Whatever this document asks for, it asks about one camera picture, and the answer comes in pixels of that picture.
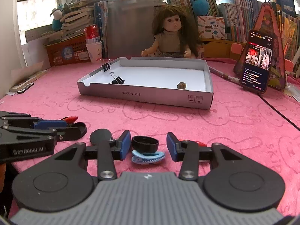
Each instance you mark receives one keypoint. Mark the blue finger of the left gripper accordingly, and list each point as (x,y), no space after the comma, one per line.
(44,124)
(74,132)

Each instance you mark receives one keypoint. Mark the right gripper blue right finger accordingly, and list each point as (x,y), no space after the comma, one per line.
(177,148)

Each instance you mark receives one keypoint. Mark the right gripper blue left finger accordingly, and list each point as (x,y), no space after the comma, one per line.
(114,149)

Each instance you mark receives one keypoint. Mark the red crayon cap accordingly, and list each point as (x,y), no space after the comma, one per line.
(70,119)
(198,142)

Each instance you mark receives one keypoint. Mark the black round cap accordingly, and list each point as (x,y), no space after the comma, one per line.
(144,144)

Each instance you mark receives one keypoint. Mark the black round lid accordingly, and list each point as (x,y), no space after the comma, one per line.
(100,135)

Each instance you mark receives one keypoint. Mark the light blue hair clip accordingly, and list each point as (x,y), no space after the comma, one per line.
(147,158)

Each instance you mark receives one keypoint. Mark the papers on left sill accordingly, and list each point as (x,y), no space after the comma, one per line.
(19,75)

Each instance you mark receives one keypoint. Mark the black binder clip in tray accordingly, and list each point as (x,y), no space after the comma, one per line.
(116,79)

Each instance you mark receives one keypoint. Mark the brown walnut in tray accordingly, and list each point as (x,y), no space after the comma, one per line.
(181,85)

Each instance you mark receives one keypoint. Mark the grey cardboard box tray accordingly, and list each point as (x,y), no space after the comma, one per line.
(153,80)

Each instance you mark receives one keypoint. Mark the binder clip on tray edge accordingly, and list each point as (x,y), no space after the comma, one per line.
(106,66)

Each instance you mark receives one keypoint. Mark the red plastic basket left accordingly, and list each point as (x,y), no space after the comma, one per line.
(70,51)

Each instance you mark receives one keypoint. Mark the white paper cup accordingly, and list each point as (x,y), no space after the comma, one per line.
(95,51)

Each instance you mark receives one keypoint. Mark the white pen on cloth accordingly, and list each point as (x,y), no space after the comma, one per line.
(223,75)

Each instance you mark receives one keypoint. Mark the pink bunny tablecloth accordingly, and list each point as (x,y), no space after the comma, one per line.
(264,128)

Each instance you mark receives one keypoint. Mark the small blue penguin plush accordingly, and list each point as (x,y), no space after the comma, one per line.
(57,16)

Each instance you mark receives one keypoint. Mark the red cola can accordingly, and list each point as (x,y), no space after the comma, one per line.
(91,33)

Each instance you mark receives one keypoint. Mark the smartphone with lit screen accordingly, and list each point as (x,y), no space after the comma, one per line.
(257,63)

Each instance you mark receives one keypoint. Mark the brown haired baby doll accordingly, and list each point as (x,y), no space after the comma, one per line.
(175,34)

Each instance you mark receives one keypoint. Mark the stack of books left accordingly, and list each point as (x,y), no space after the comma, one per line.
(77,16)

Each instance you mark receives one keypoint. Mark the translucent plastic storage box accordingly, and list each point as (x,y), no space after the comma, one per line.
(129,26)

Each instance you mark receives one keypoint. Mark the colourful pencil box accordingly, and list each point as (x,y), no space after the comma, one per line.
(211,27)

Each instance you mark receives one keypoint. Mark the pink triangular phone stand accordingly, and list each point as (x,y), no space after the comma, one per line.
(267,23)

